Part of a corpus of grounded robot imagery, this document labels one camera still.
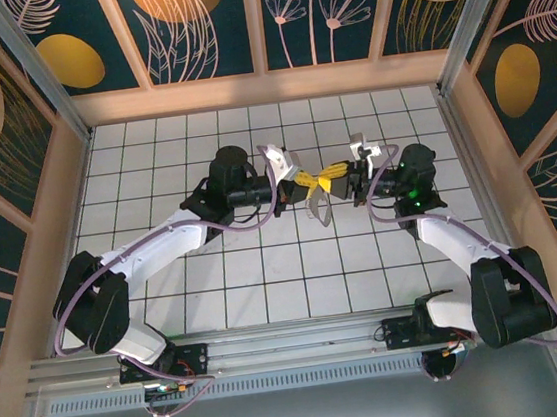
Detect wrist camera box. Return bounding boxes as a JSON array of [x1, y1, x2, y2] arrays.
[[256, 140, 305, 186], [347, 129, 387, 181]]

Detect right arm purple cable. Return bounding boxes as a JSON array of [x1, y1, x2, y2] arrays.
[[359, 126, 557, 363]]

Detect aluminium corner post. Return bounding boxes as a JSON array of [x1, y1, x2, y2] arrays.
[[0, 0, 96, 152], [428, 0, 532, 97]]

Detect aluminium mounting rail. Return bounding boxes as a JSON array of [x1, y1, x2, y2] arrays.
[[20, 291, 557, 402]]

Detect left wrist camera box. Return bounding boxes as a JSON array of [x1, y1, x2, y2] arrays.
[[256, 140, 305, 186]]

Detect slotted grey cable duct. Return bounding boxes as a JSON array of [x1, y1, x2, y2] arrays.
[[41, 354, 430, 417]]

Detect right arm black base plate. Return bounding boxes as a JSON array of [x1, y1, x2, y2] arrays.
[[379, 306, 476, 353]]

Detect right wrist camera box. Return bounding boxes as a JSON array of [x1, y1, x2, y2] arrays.
[[347, 129, 387, 181]]

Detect aluminium side rail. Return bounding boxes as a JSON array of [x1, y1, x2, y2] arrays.
[[433, 81, 531, 303]]

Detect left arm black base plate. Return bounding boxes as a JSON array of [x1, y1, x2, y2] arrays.
[[116, 340, 213, 388]]

